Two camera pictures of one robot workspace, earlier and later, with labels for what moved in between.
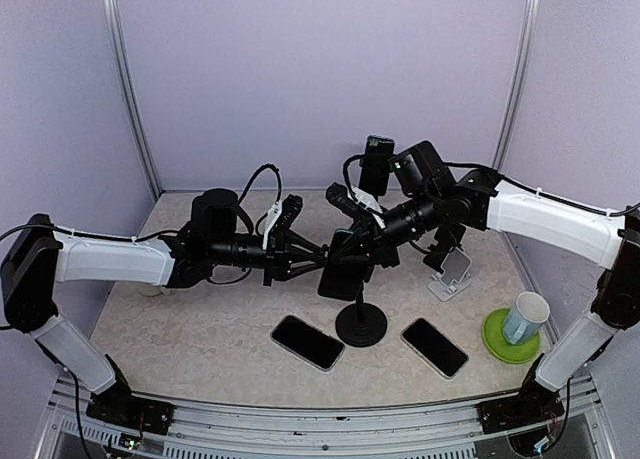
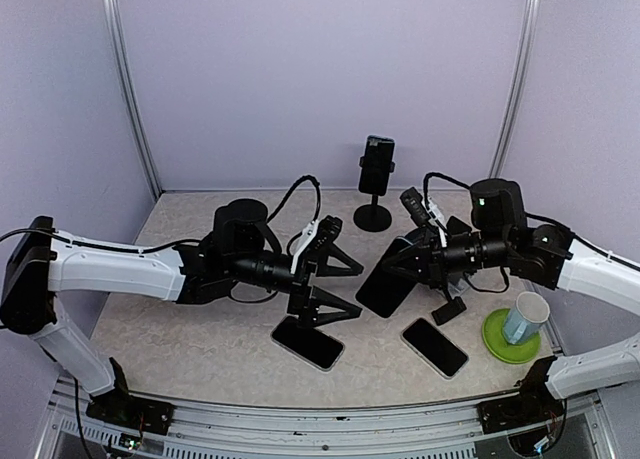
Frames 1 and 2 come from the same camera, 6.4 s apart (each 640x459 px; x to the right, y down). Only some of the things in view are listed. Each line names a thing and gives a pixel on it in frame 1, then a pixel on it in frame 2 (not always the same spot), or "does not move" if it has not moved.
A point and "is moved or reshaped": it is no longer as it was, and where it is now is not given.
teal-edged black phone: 341,278 is moved or reshaped
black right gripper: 380,248 -> 431,268
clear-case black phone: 308,342 does not move
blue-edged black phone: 376,164 does not move
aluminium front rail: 216,430 does not move
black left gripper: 278,261 -> 301,304
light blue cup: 524,320 does not move
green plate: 496,341 does not move
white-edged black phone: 437,349 does not move
